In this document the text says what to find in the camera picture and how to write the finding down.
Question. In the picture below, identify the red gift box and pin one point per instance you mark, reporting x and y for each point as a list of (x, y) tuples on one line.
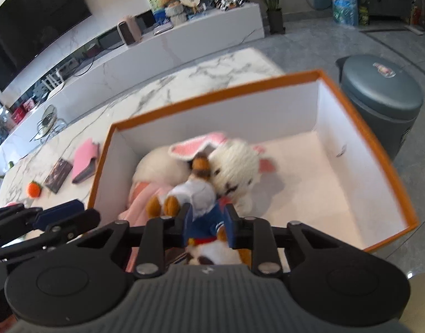
[(18, 114)]

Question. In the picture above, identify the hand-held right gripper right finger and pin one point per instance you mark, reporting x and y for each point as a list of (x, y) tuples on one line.
[(235, 229)]

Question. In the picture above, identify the black flat television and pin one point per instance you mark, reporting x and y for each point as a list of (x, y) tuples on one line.
[(35, 24)]

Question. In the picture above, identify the green patterned canister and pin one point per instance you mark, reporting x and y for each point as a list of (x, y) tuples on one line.
[(363, 15)]

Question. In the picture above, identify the white marble media console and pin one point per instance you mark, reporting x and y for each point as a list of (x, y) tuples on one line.
[(163, 52)]

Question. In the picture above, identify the blue white box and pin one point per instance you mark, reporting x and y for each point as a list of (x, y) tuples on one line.
[(195, 14)]

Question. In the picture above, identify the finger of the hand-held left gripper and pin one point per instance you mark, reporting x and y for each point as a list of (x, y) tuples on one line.
[(11, 216), (59, 213)]

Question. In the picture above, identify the black white toy car set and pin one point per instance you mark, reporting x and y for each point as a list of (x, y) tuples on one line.
[(228, 2)]

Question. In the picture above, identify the white plush with striped hat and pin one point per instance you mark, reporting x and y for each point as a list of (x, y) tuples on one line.
[(157, 166)]

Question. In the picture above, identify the pink felt wallet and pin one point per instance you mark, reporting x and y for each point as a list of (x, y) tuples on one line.
[(84, 156)]

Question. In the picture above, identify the white flat box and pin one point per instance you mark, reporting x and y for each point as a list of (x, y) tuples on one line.
[(162, 29)]

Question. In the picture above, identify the grey round storage stool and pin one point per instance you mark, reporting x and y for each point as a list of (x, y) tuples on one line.
[(382, 90)]

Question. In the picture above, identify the brown plush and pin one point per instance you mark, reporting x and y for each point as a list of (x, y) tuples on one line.
[(195, 194)]

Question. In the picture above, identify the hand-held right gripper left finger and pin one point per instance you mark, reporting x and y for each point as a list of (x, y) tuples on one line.
[(188, 225)]

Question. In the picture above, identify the white router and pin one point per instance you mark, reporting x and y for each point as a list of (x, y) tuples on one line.
[(54, 83)]

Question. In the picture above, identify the white crochet rabbit plush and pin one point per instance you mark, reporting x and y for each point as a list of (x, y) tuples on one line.
[(236, 163)]

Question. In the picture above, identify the small orange strawberry plush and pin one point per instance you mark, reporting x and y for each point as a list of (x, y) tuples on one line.
[(34, 190)]

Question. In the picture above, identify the pink space heater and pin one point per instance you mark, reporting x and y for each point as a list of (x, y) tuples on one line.
[(129, 31)]

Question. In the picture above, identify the small white fan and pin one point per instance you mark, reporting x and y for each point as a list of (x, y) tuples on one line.
[(47, 118)]

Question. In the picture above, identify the orange cardboard box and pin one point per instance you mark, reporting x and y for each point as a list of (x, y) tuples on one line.
[(320, 187)]

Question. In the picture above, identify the beige chair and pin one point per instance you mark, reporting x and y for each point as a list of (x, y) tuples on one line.
[(422, 305)]

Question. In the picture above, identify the long-leaf potted plant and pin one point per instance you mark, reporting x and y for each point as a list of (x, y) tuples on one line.
[(275, 22)]

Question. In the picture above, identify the small dark printed box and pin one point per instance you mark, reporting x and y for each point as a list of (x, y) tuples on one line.
[(58, 175)]

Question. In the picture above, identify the teddy bear in basket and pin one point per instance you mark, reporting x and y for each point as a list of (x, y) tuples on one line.
[(176, 15)]

